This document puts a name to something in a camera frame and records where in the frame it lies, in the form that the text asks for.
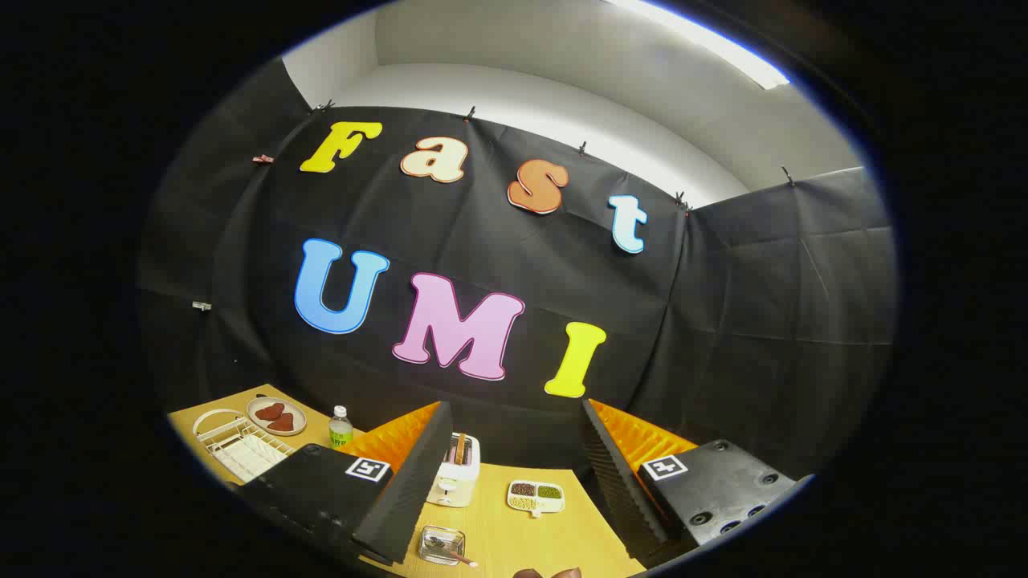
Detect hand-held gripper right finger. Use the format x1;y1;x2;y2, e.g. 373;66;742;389
578;397;816;567

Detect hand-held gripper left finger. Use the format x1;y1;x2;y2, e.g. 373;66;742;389
237;400;455;567

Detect metal wire basket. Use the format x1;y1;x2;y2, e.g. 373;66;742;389
418;525;467;567

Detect wooden-handled metal spoon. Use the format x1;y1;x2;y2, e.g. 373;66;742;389
426;536;479;569

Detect white wire dish rack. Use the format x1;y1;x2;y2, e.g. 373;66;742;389
193;408;296;485

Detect white divided dish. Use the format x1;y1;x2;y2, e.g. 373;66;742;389
506;479;566;519

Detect small beige plate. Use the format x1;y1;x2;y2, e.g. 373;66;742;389
247;397;308;437

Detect white toaster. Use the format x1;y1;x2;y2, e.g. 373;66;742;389
426;432;481;508

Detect green-label drink bottle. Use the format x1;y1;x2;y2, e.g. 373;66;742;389
328;405;354;452

